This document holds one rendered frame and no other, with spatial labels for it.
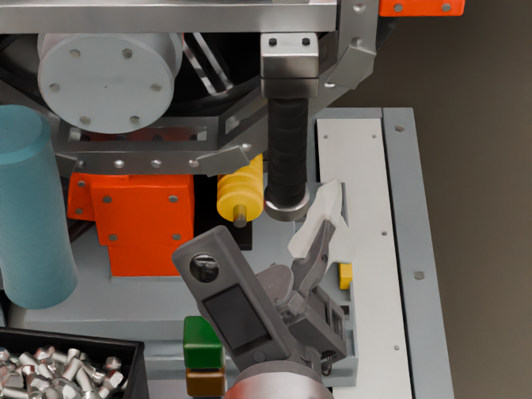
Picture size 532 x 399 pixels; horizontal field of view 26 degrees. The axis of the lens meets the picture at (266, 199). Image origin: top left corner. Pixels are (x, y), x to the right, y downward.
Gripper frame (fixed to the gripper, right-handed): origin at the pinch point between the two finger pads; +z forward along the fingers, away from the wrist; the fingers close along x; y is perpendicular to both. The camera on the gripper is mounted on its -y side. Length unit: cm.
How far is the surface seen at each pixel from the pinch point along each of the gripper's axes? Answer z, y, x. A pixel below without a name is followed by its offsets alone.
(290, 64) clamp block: 4.3, -8.8, 9.5
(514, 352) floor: 49, 88, -11
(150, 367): 35, 43, -51
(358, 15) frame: 27.3, 4.0, 9.8
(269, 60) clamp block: 4.3, -10.2, 8.3
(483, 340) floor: 51, 85, -15
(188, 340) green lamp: -1.3, 8.8, -15.0
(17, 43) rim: 43, -8, -31
